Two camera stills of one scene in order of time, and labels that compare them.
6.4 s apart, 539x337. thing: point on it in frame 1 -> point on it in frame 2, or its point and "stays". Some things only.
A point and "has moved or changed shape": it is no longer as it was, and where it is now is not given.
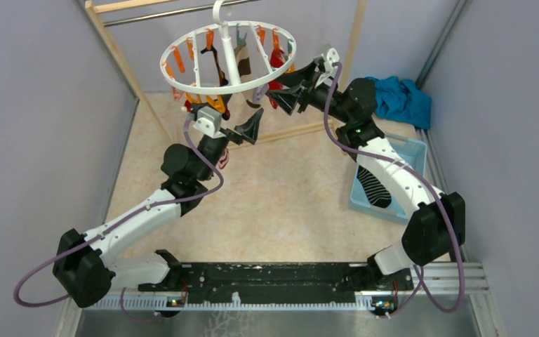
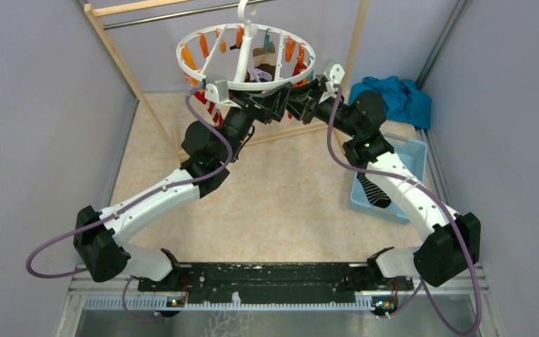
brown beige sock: (244, 70) -> (265, 61)
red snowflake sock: (276, 60) has moved or changed shape
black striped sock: (376, 192) stays
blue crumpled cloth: (400, 100) stays
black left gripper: (248, 130) -> (275, 104)
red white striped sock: (224, 156) has moved or changed shape
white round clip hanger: (234, 76) -> (245, 38)
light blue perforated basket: (399, 210) stays
